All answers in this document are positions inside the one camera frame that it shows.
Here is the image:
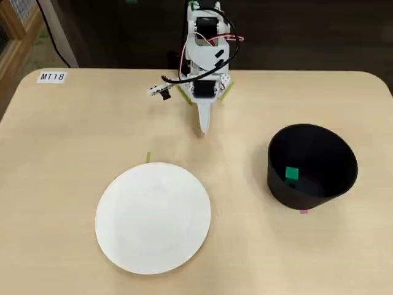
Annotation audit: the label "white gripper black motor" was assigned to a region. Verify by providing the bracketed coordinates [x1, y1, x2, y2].
[189, 77, 222, 138]

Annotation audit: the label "green cube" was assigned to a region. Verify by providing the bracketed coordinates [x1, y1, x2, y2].
[284, 166, 300, 181]

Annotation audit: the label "black round bin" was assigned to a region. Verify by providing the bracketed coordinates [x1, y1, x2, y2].
[267, 123, 359, 211]

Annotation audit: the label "white paper plate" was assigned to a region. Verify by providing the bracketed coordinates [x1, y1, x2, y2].
[95, 162, 212, 275]

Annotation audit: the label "white MT18 label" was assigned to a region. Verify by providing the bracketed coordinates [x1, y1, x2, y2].
[36, 70, 68, 84]

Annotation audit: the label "wrist camera on white bracket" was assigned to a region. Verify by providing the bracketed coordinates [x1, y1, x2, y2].
[147, 84, 173, 102]

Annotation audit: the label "red white arm wire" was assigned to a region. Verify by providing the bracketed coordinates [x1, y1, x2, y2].
[177, 32, 246, 76]

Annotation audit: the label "white post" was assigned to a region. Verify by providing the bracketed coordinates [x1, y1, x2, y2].
[37, 0, 80, 68]

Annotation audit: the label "thin black cord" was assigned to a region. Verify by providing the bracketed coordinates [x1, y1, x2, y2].
[35, 0, 72, 67]

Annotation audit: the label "wooden furniture frame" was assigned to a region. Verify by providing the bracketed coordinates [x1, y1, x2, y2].
[0, 0, 42, 104]

